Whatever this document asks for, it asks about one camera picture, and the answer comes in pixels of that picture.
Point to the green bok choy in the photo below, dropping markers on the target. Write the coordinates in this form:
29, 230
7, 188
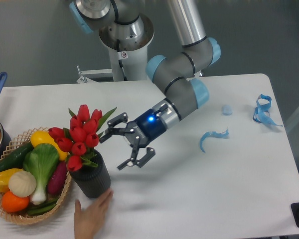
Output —
41, 163

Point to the woven wicker basket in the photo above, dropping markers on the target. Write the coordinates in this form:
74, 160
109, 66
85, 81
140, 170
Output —
22, 218

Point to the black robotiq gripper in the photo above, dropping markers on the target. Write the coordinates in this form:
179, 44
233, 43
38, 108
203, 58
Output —
147, 127

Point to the dark grey ribbed vase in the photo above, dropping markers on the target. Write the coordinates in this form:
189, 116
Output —
93, 181

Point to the green bean pods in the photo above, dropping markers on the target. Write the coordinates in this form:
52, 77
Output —
42, 208

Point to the orange fruit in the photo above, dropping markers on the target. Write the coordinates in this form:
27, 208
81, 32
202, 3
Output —
12, 203

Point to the small light blue cap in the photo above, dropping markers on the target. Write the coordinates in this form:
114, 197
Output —
226, 110

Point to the crumpled blue tape ribbon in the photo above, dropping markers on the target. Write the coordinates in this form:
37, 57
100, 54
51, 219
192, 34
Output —
261, 111

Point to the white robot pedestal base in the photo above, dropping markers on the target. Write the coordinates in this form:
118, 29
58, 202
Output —
127, 45

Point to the bare human hand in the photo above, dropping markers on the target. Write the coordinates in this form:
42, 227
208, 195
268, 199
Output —
89, 221

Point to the yellow squash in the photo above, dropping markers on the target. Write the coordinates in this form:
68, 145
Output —
40, 137

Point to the cream white garlic bulb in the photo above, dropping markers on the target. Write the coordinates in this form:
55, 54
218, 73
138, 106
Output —
22, 184

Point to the purple sweet potato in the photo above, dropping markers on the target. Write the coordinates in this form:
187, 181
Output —
56, 182

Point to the dark green cucumber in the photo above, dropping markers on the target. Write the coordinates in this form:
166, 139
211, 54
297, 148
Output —
15, 158

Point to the yellow bell pepper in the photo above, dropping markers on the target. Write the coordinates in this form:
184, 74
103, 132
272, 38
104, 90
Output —
5, 177

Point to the curved blue tape strip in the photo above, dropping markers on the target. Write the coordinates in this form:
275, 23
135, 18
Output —
213, 134

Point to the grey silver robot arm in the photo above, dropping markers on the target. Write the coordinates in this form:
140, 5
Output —
175, 77

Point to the red tulip bouquet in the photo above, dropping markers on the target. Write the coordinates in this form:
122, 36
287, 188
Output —
81, 138

